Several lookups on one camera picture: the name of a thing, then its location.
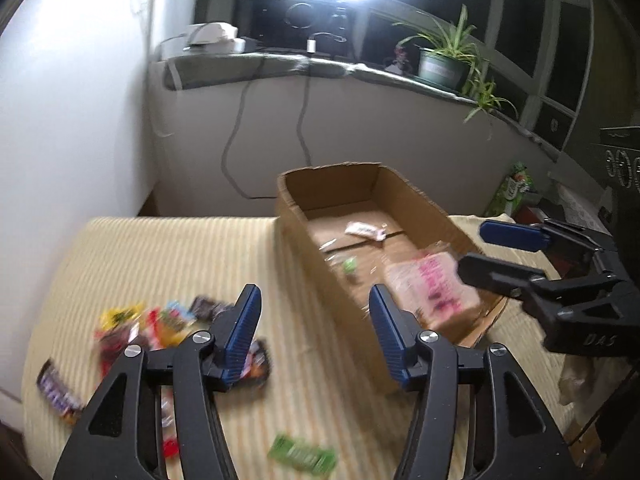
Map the cream striped table mat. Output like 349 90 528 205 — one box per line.
22 215 576 480

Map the dark red dried fruit packet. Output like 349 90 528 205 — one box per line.
95 326 151 377

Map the gooseneck usb light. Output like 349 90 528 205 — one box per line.
306 32 347 56

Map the white window frame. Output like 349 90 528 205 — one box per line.
200 0 603 153

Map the pink printed bread packet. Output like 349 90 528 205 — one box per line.
385 252 483 346

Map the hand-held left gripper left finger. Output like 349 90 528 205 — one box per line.
52 284 263 480

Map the red and white snack packet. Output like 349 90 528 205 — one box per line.
145 310 177 352

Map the white box device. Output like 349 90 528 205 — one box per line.
182 22 247 54

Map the green snack packet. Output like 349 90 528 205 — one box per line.
267 432 337 474

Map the large white panel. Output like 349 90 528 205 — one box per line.
0 0 157 402

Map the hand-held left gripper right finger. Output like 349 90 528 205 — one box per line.
368 284 576 480

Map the purple-blue chocolate bar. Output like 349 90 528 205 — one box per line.
36 358 84 424

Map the grey windowsill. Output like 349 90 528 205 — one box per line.
160 52 561 157

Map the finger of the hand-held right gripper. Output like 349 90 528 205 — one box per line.
457 254 548 306
479 219 616 261

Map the cardboard box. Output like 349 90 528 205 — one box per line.
276 161 506 395

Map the black spotted snack packet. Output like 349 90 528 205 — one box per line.
190 296 234 322

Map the dark power cable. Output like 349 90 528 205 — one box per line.
221 55 279 201
297 67 314 167

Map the colourful blue-green snack packet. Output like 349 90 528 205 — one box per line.
160 301 199 334

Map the dark snack packet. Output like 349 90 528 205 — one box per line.
240 340 274 387

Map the potted spider plant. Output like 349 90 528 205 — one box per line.
392 4 519 137

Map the small purple-leaved plant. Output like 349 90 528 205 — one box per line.
385 45 416 75

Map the green printed bag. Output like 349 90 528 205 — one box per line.
487 161 534 217

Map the white and pink snack packet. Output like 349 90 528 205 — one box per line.
345 221 386 242

